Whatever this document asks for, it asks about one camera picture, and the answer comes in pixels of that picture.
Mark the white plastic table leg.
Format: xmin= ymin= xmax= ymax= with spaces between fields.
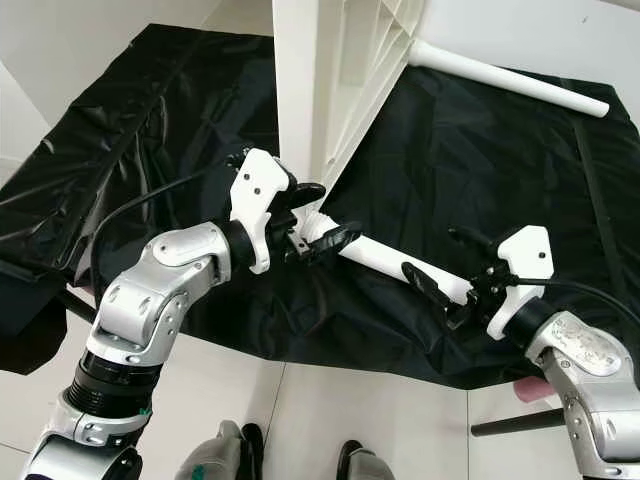
xmin=300 ymin=211 xmax=477 ymax=307
xmin=404 ymin=39 xmax=612 ymax=120

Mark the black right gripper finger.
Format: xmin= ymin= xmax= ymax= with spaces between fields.
xmin=447 ymin=225 xmax=503 ymax=258
xmin=399 ymin=259 xmax=468 ymax=327

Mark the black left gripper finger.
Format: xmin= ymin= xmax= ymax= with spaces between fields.
xmin=285 ymin=182 xmax=329 ymax=212
xmin=305 ymin=221 xmax=364 ymax=268

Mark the grey left robot foot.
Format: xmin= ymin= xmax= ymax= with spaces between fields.
xmin=174 ymin=419 xmax=267 ymax=480

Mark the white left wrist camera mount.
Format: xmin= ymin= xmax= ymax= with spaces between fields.
xmin=227 ymin=147 xmax=300 ymax=277

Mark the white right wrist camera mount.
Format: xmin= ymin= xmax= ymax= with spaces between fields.
xmin=484 ymin=224 xmax=557 ymax=342

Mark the white plastic table top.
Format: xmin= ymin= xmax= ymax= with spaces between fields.
xmin=271 ymin=0 xmax=427 ymax=193

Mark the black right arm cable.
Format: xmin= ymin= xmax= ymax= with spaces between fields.
xmin=510 ymin=277 xmax=640 ymax=303

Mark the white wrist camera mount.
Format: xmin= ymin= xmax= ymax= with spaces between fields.
xmin=484 ymin=224 xmax=557 ymax=342
xmin=227 ymin=147 xmax=300 ymax=277

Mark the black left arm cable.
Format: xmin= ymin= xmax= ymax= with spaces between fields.
xmin=90 ymin=149 xmax=253 ymax=301

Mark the dark metal table frame bar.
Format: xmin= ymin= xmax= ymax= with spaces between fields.
xmin=52 ymin=286 xmax=103 ymax=327
xmin=470 ymin=404 xmax=568 ymax=439

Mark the black tablecloth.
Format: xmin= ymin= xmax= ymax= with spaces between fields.
xmin=0 ymin=22 xmax=640 ymax=393

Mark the grey robot foot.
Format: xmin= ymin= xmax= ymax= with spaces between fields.
xmin=334 ymin=439 xmax=402 ymax=480
xmin=174 ymin=419 xmax=267 ymax=480

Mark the grey right robot foot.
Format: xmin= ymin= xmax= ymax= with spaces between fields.
xmin=334 ymin=439 xmax=402 ymax=480

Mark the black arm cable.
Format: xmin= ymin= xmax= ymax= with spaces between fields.
xmin=510 ymin=277 xmax=640 ymax=303
xmin=90 ymin=149 xmax=253 ymax=301

